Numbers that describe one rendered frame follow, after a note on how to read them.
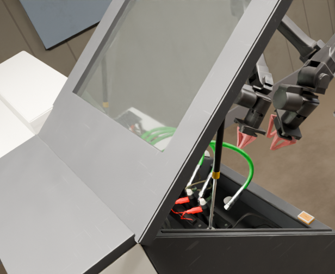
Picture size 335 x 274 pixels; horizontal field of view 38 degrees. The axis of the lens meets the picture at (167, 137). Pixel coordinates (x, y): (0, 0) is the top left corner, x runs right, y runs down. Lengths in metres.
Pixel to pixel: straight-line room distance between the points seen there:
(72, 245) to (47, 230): 0.11
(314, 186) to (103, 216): 2.18
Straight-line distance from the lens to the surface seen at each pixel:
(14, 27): 3.12
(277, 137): 1.41
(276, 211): 1.84
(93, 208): 1.23
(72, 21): 3.15
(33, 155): 1.58
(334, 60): 1.40
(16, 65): 2.21
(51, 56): 3.20
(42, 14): 3.10
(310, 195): 3.16
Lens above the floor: 2.24
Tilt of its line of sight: 33 degrees down
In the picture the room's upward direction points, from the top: 24 degrees counter-clockwise
